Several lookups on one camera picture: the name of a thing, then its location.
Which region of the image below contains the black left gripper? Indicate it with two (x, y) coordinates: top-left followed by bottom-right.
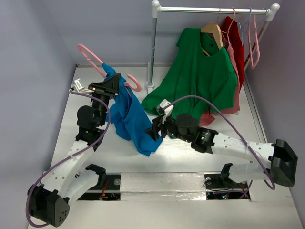
(87, 73), (120, 126)

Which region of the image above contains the blue t-shirt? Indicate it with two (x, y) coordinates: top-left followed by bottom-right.
(106, 77), (163, 156)

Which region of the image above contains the pink plastic hanger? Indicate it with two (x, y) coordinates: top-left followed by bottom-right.
(76, 43), (142, 101)

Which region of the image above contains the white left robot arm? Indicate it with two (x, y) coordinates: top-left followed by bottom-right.
(26, 73), (121, 228)

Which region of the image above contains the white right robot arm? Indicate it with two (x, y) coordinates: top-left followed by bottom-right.
(145, 114), (298, 187)

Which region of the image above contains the pink t-shirt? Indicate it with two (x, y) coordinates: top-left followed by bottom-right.
(197, 45), (240, 115)

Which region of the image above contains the green t-shirt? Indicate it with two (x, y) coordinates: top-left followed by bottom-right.
(142, 28), (238, 119)

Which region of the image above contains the wooden hanger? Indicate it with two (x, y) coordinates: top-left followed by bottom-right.
(201, 22), (224, 49)

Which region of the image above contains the pink hanger on rack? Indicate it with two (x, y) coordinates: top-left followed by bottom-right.
(247, 14), (261, 69)

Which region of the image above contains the red t-shirt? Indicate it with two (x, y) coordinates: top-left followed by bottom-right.
(221, 16), (244, 89)

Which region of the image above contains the white clothes rack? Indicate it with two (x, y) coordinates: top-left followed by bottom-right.
(145, 0), (281, 93)

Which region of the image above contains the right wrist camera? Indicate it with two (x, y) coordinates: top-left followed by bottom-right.
(157, 99), (174, 124)

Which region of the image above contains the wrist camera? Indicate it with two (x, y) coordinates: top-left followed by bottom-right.
(157, 99), (174, 124)
(71, 78), (94, 94)

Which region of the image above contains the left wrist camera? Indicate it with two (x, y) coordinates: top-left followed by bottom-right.
(71, 78), (94, 94)

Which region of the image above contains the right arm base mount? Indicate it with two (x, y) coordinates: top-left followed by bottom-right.
(203, 163), (251, 200)

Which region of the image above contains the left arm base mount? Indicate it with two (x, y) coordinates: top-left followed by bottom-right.
(78, 164), (121, 201)

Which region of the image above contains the blue wire hanger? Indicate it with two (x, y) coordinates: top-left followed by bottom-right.
(239, 7), (252, 46)

